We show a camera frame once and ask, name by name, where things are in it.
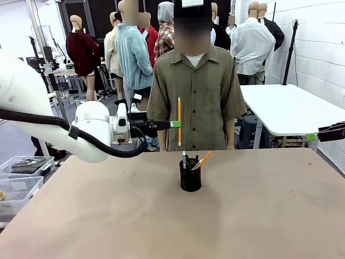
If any white shirt mannequin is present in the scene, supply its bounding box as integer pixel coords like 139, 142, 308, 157
231, 1, 277, 86

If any black cap white label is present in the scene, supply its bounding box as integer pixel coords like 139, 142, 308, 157
173, 0, 212, 18

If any light blue fleece mannequin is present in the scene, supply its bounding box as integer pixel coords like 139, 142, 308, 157
114, 0, 160, 152

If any black jacket mannequin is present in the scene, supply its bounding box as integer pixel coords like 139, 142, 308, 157
211, 2, 232, 51

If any black tripod stand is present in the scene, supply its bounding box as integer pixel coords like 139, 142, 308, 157
282, 19, 300, 86

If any wooden pallet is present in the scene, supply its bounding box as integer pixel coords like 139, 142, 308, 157
270, 134, 308, 149

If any black suit mannequin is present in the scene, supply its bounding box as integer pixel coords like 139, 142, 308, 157
258, 3, 286, 52

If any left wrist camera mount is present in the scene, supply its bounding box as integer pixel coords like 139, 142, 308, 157
130, 93, 144, 113

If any white rounded table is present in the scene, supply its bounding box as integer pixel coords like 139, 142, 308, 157
239, 84, 345, 152

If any red jacket mannequin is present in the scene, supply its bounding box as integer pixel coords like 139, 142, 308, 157
138, 12, 160, 69

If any clear plastic bin with tray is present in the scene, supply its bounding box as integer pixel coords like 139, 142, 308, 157
0, 155, 56, 178

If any black mesh pen holder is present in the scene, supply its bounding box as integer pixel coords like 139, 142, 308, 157
179, 158, 202, 193

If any yellow pencil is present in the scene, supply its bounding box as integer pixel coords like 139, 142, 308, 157
177, 96, 182, 147

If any person in olive shirt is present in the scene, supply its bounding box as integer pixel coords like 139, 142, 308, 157
147, 0, 247, 152

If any maroon sweater mannequin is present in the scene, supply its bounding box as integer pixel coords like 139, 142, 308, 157
65, 15, 102, 102

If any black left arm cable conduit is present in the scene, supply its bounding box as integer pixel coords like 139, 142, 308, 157
0, 108, 149, 159

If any plaid hooded shirt mannequin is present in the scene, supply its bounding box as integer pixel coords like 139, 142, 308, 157
154, 1, 176, 62

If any orange pencil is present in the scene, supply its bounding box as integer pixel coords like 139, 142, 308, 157
192, 151, 212, 171

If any black backpack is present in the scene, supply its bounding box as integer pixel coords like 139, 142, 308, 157
30, 135, 67, 160

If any person's left forearm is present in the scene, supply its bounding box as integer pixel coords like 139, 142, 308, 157
225, 118, 236, 150

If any white floor storage bin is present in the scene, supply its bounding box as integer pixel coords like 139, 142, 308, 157
73, 95, 88, 108

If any grey metal tray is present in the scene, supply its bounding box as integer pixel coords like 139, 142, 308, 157
11, 157, 47, 174

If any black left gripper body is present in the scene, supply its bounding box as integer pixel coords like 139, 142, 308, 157
128, 112, 160, 139

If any large clear plastic bin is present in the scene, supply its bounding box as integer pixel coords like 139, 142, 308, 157
0, 175, 45, 217

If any cream jacket mannequin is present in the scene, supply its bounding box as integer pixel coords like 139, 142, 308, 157
103, 11, 125, 101

